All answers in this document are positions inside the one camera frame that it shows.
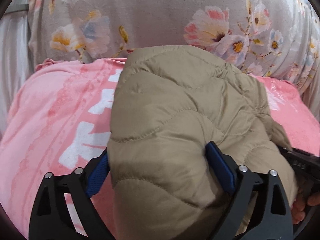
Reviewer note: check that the pink printed blanket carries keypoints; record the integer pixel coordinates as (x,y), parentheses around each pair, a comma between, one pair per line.
(60,119)

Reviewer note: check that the person's right hand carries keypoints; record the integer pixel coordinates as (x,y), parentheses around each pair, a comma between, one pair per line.
(297,210)

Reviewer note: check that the tan quilted jacket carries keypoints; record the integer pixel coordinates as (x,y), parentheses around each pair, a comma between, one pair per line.
(171,101)

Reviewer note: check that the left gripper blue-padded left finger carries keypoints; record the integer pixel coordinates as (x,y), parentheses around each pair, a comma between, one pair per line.
(50,218)

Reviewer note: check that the white curtain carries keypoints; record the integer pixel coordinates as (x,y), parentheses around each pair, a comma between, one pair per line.
(15,61)

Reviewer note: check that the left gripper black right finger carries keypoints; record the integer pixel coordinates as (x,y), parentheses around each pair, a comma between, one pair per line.
(271,216)

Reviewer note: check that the grey floral duvet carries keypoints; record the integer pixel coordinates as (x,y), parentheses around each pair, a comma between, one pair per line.
(272,38)

